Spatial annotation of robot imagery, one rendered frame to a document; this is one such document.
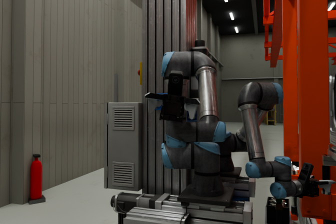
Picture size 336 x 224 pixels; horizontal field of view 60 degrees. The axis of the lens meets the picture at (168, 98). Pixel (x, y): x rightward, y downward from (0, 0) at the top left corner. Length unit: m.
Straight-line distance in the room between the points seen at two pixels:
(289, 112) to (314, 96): 1.94
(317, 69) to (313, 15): 0.34
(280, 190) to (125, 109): 0.86
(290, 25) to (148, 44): 2.72
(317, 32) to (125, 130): 1.31
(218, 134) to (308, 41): 1.16
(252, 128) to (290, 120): 2.48
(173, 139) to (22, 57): 3.22
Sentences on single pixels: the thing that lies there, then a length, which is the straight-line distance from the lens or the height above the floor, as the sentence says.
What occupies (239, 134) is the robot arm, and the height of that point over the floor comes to 1.04.
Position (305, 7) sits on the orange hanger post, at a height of 1.83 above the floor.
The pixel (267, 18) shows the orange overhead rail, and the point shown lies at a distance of 7.78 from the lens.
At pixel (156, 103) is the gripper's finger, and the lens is 0.86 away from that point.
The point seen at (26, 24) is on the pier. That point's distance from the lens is 4.16.
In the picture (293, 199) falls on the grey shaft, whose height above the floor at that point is 0.27.
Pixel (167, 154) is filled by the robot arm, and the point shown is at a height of 1.00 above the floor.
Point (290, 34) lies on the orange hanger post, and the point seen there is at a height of 2.10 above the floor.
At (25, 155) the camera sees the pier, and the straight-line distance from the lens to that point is 4.09.
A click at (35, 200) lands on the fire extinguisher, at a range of 4.15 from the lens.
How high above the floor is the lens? 1.21
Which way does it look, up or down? 2 degrees up
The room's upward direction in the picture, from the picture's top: straight up
